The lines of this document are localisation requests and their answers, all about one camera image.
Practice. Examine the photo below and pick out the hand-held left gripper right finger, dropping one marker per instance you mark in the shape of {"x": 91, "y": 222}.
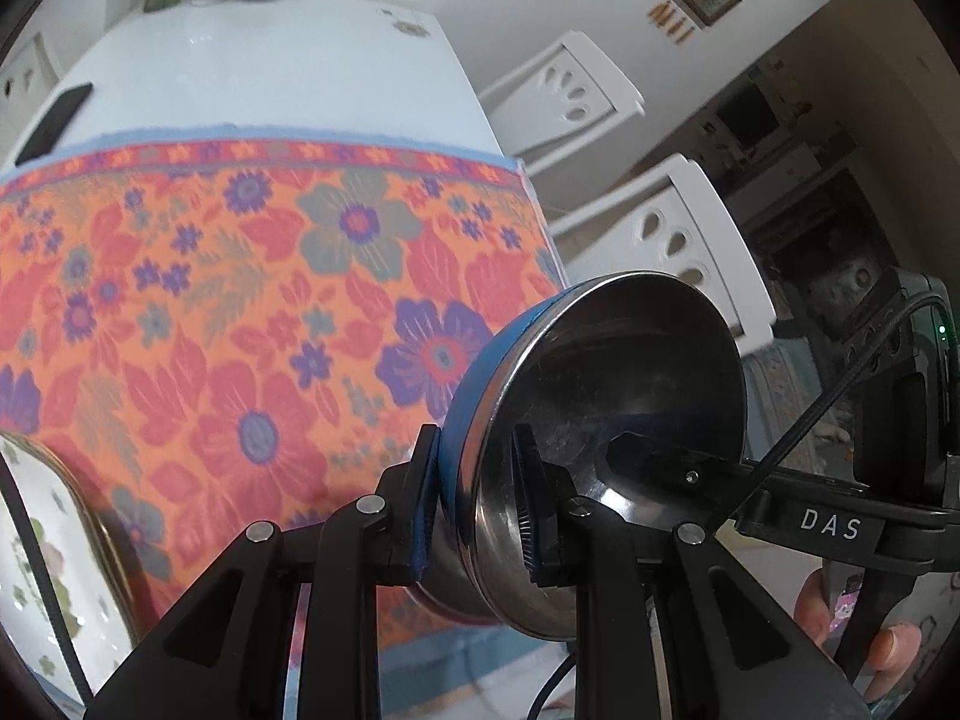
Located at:
{"x": 525, "y": 510}

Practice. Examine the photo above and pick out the large white floral plate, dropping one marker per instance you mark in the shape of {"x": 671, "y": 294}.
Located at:
{"x": 75, "y": 562}

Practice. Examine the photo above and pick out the blue steel-lined bowl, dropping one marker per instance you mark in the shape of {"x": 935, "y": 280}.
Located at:
{"x": 637, "y": 360}

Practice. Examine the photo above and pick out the person's right hand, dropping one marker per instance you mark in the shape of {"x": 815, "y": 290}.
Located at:
{"x": 814, "y": 604}

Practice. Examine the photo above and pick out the black smartphone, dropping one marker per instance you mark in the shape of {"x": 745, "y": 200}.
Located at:
{"x": 54, "y": 124}

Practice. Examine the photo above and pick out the orange wall ornament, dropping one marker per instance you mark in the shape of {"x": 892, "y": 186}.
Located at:
{"x": 671, "y": 22}

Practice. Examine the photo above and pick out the patterned fabric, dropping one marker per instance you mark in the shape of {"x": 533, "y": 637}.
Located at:
{"x": 780, "y": 405}

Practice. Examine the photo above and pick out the orange floral towel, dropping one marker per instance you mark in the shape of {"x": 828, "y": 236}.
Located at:
{"x": 225, "y": 315}

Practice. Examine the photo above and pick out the white dining chair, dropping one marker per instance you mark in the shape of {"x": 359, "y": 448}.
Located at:
{"x": 22, "y": 120}
{"x": 600, "y": 67}
{"x": 720, "y": 225}

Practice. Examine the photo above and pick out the black screen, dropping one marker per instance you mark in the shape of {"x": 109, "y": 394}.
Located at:
{"x": 748, "y": 112}

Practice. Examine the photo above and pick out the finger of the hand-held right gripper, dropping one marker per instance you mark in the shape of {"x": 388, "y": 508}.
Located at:
{"x": 660, "y": 465}

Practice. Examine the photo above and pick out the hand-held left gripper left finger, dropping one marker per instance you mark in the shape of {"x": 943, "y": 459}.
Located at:
{"x": 424, "y": 510}

